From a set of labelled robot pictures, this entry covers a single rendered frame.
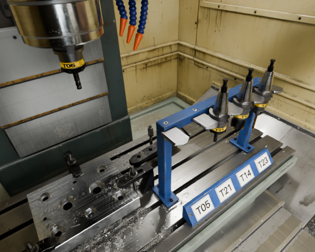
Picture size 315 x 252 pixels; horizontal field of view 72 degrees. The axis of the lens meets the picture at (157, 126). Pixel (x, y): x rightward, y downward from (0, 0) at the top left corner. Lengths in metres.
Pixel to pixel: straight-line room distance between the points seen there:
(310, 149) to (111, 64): 1.06
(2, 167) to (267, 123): 1.35
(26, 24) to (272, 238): 1.00
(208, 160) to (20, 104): 0.79
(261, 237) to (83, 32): 0.90
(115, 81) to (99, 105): 0.15
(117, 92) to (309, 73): 0.93
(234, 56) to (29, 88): 1.10
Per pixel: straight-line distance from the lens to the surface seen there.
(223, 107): 0.64
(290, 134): 1.35
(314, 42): 1.23
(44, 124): 1.08
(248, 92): 0.72
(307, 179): 1.24
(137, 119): 1.74
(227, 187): 0.83
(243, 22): 1.39
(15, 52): 0.95
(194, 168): 0.92
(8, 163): 1.20
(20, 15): 0.46
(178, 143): 0.55
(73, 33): 0.44
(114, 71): 1.13
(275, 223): 1.08
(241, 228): 0.98
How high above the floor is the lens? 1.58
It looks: 37 degrees down
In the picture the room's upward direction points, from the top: 2 degrees counter-clockwise
